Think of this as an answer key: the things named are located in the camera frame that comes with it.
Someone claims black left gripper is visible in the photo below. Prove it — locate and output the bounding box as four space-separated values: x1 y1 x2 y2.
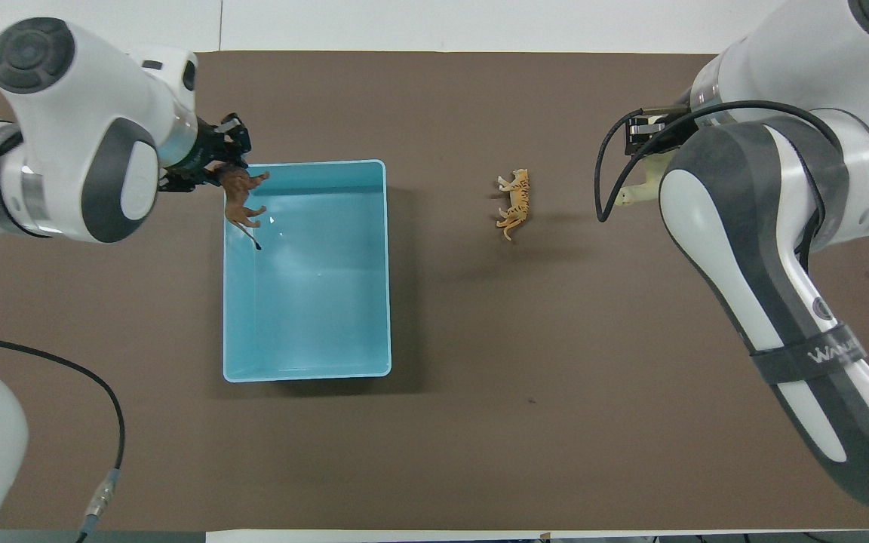
158 113 253 194

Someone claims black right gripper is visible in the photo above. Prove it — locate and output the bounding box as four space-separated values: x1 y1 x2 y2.
625 106 699 156

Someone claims brown lion toy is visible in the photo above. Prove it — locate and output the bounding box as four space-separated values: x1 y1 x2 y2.
217 167 271 251

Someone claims cream horse toy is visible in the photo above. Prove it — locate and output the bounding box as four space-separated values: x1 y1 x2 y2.
614 153 669 208

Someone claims orange striped tiger toy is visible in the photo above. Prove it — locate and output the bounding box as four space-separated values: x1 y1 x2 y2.
496 168 531 241

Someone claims light blue storage box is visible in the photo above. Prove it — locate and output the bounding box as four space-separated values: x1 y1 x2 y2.
223 159 392 383

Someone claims brown table mat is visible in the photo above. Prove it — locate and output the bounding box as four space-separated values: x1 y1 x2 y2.
0 51 869 532

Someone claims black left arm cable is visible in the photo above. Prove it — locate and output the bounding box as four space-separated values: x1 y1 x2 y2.
0 329 127 543

